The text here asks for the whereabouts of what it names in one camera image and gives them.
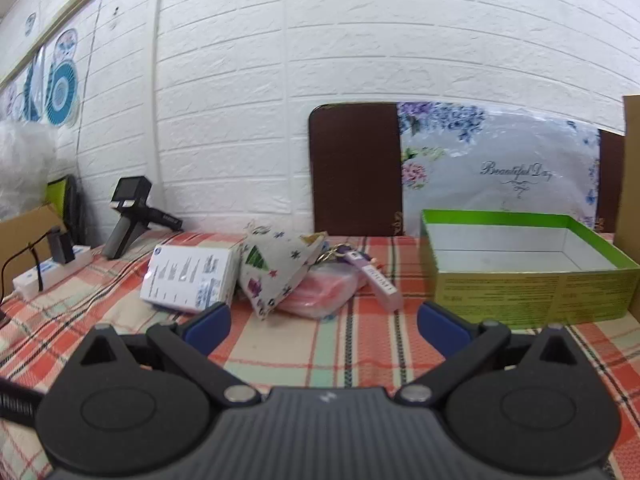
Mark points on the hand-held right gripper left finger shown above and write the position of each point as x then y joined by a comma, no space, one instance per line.
207,327

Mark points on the wooden wall trim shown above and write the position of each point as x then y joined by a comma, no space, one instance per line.
60,15

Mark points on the red plaid tablecloth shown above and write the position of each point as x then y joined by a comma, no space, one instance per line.
310,345

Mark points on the floral plastic bedding bag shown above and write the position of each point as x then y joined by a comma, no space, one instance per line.
500,160

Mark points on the open brown cardboard box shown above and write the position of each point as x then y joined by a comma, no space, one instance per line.
25,235

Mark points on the black power adapter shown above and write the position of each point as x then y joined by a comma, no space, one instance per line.
61,246

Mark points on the white power strip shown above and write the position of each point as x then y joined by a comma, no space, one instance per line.
45,270

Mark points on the small blue wall decal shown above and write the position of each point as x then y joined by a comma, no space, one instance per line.
30,24

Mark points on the tall brown cardboard box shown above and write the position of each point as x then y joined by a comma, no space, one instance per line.
631,185

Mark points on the green black chair back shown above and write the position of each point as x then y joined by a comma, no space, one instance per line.
57,192

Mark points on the pink plastic packet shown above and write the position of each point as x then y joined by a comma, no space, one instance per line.
325,291

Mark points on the green cardboard box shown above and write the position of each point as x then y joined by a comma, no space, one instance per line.
500,292

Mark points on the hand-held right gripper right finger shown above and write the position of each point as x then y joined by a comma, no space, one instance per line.
440,327

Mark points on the clear plastic bag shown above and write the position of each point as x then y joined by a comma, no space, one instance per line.
25,160

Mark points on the tree print fabric pouch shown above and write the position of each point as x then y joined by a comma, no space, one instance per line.
275,270

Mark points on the white printed carton box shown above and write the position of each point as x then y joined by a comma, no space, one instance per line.
185,275

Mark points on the white blue plate decal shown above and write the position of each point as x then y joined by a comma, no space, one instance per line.
65,45

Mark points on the round blue wall decal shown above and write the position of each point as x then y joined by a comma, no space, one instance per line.
62,87

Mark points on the black grey handheld device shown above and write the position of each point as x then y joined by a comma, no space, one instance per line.
122,232

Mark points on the blue vase wall decal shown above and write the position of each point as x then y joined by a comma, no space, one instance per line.
33,91

